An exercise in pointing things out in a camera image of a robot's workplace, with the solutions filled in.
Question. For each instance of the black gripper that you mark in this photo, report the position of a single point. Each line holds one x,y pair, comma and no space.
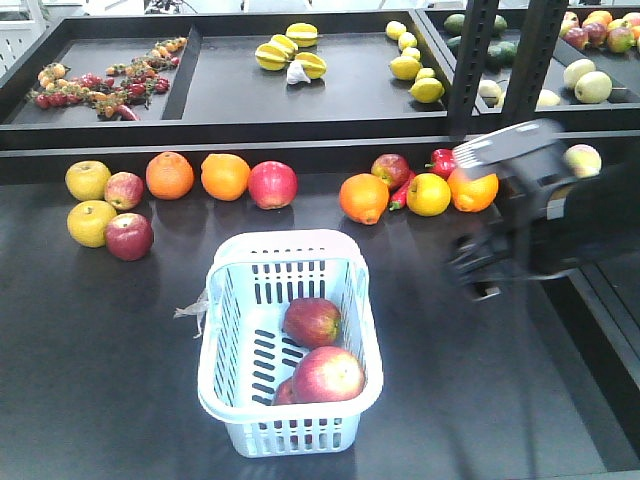
533,190

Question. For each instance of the dark red apple back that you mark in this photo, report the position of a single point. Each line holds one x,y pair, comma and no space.
312,322

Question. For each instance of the light blue plastic basket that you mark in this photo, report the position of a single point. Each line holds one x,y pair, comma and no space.
245,355

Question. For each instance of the dark red apple front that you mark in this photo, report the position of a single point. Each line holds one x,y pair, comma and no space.
284,394

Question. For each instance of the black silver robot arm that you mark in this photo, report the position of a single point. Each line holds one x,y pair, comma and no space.
601,215

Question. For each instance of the orange by pepper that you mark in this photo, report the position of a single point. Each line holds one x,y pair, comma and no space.
472,195

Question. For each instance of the yellow round fruit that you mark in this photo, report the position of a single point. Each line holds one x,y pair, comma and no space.
428,195

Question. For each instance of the red chili pepper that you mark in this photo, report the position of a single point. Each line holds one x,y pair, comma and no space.
398,199

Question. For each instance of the red bell pepper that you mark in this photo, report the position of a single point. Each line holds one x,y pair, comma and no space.
441,163

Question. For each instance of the red apple behind orange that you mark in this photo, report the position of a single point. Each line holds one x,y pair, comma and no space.
393,169

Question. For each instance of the lone orange centre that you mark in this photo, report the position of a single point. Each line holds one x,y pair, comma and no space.
363,198

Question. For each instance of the pale green pear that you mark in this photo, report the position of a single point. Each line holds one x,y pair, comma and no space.
593,88
574,71

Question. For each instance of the red apple beside oranges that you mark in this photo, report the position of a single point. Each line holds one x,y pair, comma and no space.
272,185

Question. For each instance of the white garlic bulb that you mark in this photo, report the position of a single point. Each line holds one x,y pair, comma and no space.
296,74

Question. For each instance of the right orange of pair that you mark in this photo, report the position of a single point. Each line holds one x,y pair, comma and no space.
225,176

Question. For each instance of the orange of pair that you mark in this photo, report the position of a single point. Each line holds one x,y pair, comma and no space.
225,176
169,176

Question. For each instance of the left orange of pair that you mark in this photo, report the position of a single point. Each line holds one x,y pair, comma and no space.
169,176

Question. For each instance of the small dark red apple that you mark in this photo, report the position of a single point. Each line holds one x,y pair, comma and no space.
129,236

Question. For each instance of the small red apple back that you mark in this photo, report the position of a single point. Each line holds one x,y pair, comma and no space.
124,191

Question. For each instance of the black wooden fruit stand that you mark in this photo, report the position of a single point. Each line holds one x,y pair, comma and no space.
98,376

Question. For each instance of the yellow apple front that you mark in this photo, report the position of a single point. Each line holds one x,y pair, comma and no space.
87,222

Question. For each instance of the yellow apple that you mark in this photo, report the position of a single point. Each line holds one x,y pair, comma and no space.
87,222
86,180

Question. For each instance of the yellow apple back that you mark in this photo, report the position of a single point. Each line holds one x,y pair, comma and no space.
86,180

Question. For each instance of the cherry tomato vine pile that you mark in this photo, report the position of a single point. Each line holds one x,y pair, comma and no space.
113,94

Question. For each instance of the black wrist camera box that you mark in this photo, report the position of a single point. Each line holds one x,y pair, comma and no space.
505,150

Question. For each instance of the black upright post right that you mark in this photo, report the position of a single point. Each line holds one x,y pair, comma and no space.
539,35

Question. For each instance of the black upright post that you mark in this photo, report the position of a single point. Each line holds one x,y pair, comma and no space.
539,35
476,35

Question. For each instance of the black upright post left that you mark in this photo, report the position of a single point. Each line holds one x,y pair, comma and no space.
476,35

